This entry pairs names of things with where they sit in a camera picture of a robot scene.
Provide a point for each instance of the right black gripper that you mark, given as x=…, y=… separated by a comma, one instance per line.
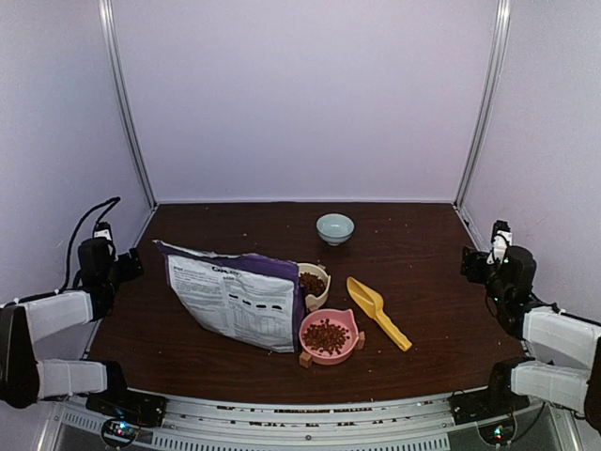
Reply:
x=472, y=261

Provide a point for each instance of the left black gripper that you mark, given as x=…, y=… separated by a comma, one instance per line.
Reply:
x=129, y=272

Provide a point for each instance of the yellow plastic scoop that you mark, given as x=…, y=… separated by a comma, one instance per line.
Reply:
x=372, y=304

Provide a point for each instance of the purple puppy food bag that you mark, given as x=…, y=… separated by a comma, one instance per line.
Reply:
x=251, y=298

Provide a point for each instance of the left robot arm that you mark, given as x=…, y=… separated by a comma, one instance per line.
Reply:
x=25, y=379

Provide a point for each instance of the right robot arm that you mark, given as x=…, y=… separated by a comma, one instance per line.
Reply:
x=507, y=277

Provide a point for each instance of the pink pet bowl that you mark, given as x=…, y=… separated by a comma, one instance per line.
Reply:
x=345, y=318

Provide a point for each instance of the cream pet bowl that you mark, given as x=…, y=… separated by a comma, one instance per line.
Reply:
x=312, y=303

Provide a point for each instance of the light blue ceramic bowl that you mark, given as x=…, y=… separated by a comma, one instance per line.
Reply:
x=334, y=228

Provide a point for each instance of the brown kibble in cream bowl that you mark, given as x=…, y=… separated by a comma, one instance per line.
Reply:
x=312, y=284

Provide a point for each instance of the brown kibble in pink bowl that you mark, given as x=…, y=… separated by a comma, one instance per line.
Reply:
x=326, y=337

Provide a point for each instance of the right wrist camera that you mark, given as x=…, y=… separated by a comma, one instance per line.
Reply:
x=501, y=240

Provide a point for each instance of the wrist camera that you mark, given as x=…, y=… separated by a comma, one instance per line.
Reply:
x=501, y=240
x=103, y=230

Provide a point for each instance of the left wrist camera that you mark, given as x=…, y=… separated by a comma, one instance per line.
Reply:
x=103, y=230

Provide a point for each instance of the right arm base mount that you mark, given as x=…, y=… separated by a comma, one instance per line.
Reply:
x=493, y=408

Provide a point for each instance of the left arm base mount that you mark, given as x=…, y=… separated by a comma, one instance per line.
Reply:
x=126, y=411

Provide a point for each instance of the aluminium front rail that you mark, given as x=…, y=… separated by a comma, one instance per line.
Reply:
x=350, y=407

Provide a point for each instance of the right aluminium frame post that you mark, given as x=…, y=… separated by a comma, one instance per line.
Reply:
x=497, y=54

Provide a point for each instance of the aluminium frame post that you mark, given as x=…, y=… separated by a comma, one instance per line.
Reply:
x=108, y=26
x=497, y=54

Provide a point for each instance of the left aluminium frame post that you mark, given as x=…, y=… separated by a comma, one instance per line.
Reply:
x=108, y=26

